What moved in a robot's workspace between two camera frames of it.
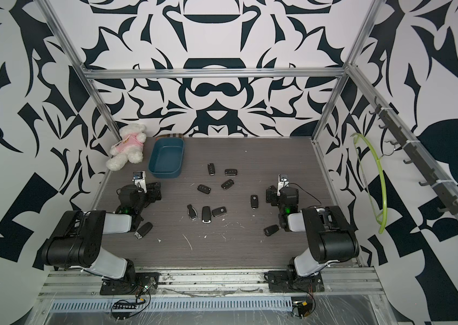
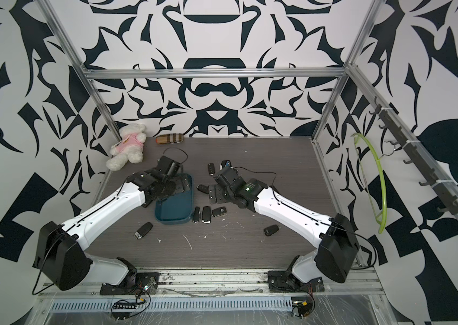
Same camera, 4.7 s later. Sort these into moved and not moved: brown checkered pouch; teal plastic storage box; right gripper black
Moved: right gripper black; teal plastic storage box
Not moved: brown checkered pouch
